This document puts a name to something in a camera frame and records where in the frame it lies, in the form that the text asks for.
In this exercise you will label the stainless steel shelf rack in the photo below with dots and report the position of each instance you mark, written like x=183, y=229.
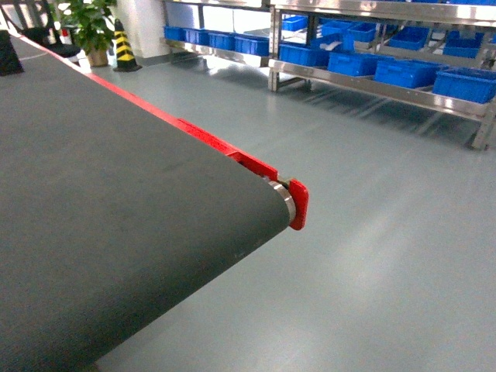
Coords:
x=468, y=17

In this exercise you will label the blue plastic bin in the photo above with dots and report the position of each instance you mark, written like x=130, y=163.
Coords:
x=464, y=83
x=407, y=73
x=355, y=64

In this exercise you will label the yellow black striped bollard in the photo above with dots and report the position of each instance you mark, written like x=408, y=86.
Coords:
x=125, y=59

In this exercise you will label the green potted plant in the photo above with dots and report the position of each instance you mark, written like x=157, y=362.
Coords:
x=92, y=27

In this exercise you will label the black crate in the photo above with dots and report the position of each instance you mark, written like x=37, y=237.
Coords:
x=9, y=61

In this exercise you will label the red conveyor end bracket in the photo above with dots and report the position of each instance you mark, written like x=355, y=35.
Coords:
x=300, y=195

